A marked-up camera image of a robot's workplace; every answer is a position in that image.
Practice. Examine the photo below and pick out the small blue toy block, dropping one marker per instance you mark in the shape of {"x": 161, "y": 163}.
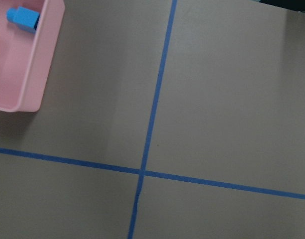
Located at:
{"x": 24, "y": 18}

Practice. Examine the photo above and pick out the pink plastic box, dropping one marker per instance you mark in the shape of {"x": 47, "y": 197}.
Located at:
{"x": 25, "y": 58}

